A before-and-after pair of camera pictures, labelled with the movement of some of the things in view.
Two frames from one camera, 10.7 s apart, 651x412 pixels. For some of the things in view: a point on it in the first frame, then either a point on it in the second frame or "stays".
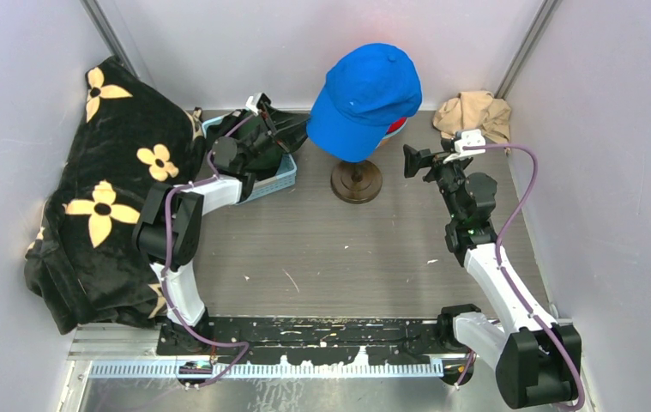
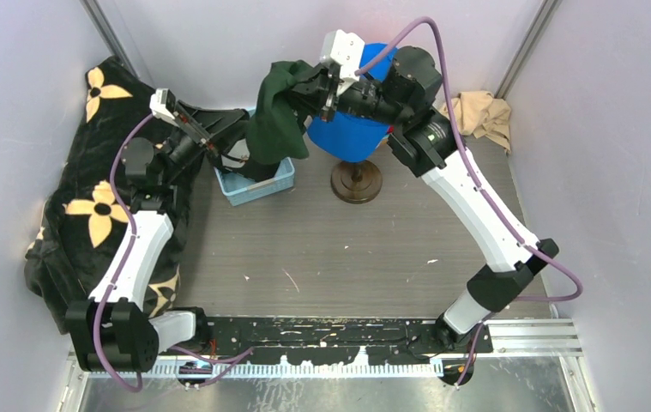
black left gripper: x=278 y=124 -> x=213 y=124
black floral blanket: x=83 y=261 stays
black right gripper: x=417 y=160 -> x=313 y=102
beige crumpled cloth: x=474 y=110 stays
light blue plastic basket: x=286 y=177 stays
